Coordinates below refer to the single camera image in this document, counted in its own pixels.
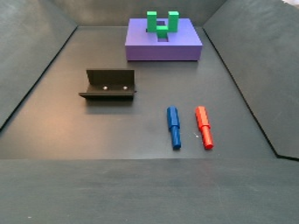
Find blue peg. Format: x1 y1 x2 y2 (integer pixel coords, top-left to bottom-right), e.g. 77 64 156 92
166 106 181 150

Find red peg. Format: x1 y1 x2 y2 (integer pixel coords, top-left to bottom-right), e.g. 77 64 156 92
194 106 213 150

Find purple base block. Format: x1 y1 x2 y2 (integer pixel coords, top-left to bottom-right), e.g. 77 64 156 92
125 18 202 61

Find green U-shaped block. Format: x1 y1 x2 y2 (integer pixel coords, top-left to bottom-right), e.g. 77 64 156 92
145 11 180 39

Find black fixture bracket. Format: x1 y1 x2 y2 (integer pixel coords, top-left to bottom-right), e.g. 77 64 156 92
78 69 136 101

